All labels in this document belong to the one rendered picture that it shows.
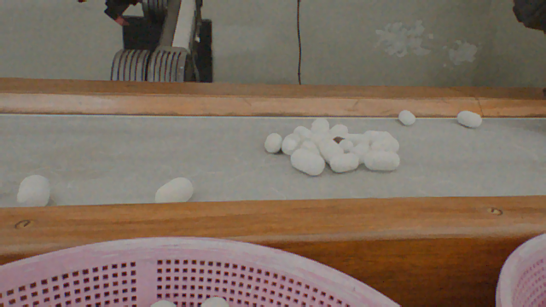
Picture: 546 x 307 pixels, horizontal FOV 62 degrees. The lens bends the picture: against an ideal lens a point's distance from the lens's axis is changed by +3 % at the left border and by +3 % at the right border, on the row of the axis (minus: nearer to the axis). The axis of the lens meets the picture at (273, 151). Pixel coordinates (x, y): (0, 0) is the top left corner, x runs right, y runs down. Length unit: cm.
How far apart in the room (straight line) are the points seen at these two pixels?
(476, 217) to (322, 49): 232
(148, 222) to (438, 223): 19
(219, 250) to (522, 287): 17
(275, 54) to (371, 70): 59
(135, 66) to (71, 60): 174
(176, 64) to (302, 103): 25
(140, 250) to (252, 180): 17
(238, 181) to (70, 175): 15
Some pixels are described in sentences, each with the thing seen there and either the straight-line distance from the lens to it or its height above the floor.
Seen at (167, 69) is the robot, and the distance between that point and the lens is 78.
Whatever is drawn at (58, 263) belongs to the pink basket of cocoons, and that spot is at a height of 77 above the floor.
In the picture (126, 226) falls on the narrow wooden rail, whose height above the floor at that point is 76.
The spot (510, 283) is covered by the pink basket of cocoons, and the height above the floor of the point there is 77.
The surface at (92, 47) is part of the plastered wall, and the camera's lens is 249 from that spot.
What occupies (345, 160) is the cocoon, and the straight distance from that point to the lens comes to 43.
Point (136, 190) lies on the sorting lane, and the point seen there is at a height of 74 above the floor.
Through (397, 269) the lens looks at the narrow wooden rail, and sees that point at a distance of 31.
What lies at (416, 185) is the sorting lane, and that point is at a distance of 43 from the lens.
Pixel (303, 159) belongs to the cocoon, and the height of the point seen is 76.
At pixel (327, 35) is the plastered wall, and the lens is 261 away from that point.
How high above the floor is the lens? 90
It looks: 20 degrees down
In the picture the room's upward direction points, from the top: 3 degrees clockwise
